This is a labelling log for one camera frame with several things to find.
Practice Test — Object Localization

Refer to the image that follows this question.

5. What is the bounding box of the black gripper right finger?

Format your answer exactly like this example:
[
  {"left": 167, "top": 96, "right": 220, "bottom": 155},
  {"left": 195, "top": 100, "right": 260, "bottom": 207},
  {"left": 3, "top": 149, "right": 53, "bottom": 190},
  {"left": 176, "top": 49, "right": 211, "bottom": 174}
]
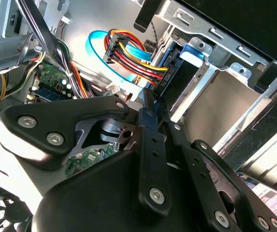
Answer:
[{"left": 156, "top": 96, "right": 277, "bottom": 232}]

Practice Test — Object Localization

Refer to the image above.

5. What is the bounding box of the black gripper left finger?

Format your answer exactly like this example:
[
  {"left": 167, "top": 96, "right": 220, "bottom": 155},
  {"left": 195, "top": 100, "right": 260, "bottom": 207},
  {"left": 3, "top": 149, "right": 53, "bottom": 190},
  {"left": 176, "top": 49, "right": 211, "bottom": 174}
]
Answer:
[{"left": 0, "top": 88, "right": 172, "bottom": 215}]

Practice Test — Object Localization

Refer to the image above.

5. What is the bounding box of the red orange power wire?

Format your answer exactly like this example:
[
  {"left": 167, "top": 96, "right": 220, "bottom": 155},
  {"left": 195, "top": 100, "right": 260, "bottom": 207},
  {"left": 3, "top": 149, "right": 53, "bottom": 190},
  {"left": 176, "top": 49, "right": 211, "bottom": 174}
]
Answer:
[{"left": 102, "top": 29, "right": 175, "bottom": 97}]

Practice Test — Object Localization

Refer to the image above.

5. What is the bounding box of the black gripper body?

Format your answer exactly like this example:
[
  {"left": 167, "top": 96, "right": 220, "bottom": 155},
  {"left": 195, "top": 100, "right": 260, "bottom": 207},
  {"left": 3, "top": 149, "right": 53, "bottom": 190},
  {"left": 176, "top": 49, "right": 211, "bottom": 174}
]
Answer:
[{"left": 31, "top": 149, "right": 226, "bottom": 232}]

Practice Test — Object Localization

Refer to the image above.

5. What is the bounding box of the hard disk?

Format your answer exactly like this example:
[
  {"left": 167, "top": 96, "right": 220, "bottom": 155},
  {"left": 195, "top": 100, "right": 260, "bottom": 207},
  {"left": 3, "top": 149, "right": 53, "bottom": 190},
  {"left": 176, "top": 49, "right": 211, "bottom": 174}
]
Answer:
[{"left": 152, "top": 40, "right": 207, "bottom": 116}]

